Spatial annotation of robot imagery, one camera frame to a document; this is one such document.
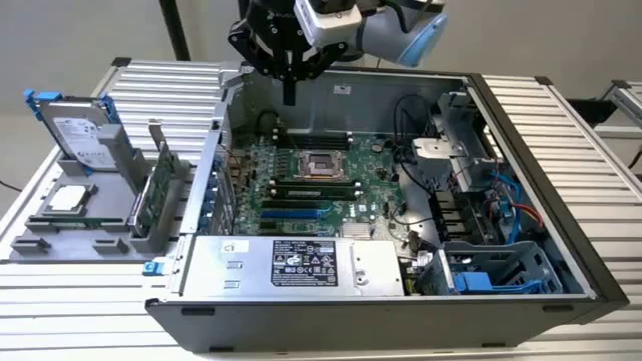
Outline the red wire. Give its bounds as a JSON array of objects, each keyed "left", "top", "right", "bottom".
[{"left": 520, "top": 202, "right": 546, "bottom": 229}]

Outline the metal drive bracket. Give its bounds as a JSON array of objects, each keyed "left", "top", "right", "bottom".
[{"left": 410, "top": 92, "right": 504, "bottom": 193}]

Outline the black table bracket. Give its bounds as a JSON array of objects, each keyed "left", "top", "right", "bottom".
[{"left": 566, "top": 97, "right": 618, "bottom": 125}]

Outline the grey disk bay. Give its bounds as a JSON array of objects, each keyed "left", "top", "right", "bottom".
[{"left": 415, "top": 240, "right": 566, "bottom": 296}]

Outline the silver finned heat sink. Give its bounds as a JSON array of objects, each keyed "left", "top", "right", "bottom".
[{"left": 341, "top": 222, "right": 375, "bottom": 238}]

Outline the silver CPU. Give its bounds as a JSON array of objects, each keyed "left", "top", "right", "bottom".
[{"left": 43, "top": 184, "right": 99, "bottom": 215}]

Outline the black wire loop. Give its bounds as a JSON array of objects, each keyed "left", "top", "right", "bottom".
[{"left": 393, "top": 93, "right": 433, "bottom": 144}]

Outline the grey parts rack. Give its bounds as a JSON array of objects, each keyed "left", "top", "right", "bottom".
[{"left": 8, "top": 125, "right": 201, "bottom": 264}]

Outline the green motherboard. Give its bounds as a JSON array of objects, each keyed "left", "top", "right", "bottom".
[{"left": 229, "top": 127, "right": 407, "bottom": 238}]

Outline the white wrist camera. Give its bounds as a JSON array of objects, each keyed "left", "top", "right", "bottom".
[{"left": 293, "top": 0, "right": 363, "bottom": 48}]

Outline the black expansion slot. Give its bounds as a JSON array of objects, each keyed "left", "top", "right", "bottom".
[{"left": 261, "top": 200, "right": 322, "bottom": 211}]

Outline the blue expansion slot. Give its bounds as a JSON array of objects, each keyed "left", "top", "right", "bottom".
[{"left": 259, "top": 210, "right": 322, "bottom": 223}]

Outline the black stand pole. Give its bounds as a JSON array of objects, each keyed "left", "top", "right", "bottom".
[{"left": 159, "top": 0, "right": 193, "bottom": 61}]

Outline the green RAM stick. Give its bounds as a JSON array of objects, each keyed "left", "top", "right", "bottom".
[
  {"left": 273, "top": 184, "right": 361, "bottom": 199},
  {"left": 30, "top": 214, "right": 124, "bottom": 230}
]

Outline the open black PC case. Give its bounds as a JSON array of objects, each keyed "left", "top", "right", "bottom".
[{"left": 143, "top": 59, "right": 632, "bottom": 354}]

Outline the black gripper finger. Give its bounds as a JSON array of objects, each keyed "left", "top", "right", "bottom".
[
  {"left": 229, "top": 22, "right": 291, "bottom": 106},
  {"left": 289, "top": 41, "right": 350, "bottom": 106}
]

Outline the green graphics card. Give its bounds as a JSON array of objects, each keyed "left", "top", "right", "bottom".
[{"left": 127, "top": 118, "right": 186, "bottom": 240}]

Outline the blue disk bay clip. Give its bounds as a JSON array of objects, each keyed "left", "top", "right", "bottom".
[{"left": 454, "top": 272, "right": 493, "bottom": 294}]

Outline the metal slat side table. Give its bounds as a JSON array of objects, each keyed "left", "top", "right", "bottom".
[{"left": 594, "top": 79, "right": 642, "bottom": 140}]

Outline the blue wire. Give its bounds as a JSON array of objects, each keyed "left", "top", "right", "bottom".
[{"left": 489, "top": 171, "right": 526, "bottom": 245}]

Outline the CPU socket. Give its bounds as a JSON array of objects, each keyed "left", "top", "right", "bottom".
[{"left": 295, "top": 150, "right": 347, "bottom": 180}]

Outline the hard disk in blue carrier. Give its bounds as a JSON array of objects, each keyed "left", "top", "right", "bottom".
[{"left": 23, "top": 89, "right": 136, "bottom": 176}]

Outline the silver power supply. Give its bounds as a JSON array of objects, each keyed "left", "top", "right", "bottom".
[{"left": 181, "top": 235, "right": 406, "bottom": 298}]

